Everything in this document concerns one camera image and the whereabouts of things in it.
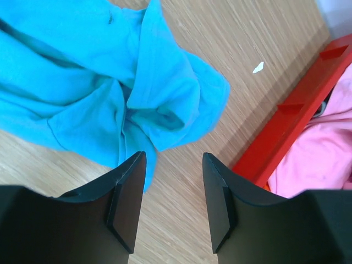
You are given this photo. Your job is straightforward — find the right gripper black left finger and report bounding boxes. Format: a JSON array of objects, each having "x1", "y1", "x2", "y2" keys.
[{"x1": 1, "y1": 152, "x2": 146, "y2": 263}]

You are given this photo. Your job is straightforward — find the pink t shirt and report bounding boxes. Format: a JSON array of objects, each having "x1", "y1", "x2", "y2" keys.
[{"x1": 268, "y1": 67, "x2": 351, "y2": 198}]

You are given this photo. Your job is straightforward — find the red plastic bin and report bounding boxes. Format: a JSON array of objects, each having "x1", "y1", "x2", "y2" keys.
[{"x1": 232, "y1": 35, "x2": 351, "y2": 187}]

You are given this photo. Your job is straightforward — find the blue t shirt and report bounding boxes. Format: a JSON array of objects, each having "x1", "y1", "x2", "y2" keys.
[{"x1": 1, "y1": 1, "x2": 230, "y2": 187}]

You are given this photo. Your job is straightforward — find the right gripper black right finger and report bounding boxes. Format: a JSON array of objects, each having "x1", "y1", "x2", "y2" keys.
[{"x1": 202, "y1": 153, "x2": 351, "y2": 263}]

